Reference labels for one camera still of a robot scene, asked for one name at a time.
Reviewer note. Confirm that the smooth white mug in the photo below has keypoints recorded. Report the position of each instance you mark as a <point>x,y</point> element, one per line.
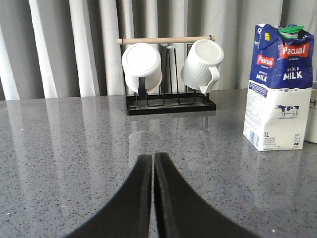
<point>142,60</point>

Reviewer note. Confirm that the grey white curtain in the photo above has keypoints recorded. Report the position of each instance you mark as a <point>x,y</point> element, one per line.
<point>67,48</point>

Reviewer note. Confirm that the ribbed white mug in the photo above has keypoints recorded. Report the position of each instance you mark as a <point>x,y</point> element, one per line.
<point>200,68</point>

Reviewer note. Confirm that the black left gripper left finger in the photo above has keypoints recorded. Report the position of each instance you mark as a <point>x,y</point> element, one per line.
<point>127,214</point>

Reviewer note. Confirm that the black wire mug rack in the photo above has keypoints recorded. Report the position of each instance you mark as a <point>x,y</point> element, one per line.
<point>167,96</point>

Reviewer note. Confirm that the blue white milk carton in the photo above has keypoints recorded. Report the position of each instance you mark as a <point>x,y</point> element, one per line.
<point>279,88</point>

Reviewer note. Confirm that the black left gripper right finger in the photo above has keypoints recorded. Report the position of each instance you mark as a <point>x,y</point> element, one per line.
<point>182,213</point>

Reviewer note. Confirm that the white HOME mug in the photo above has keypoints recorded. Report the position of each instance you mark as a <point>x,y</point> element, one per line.
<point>311,128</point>

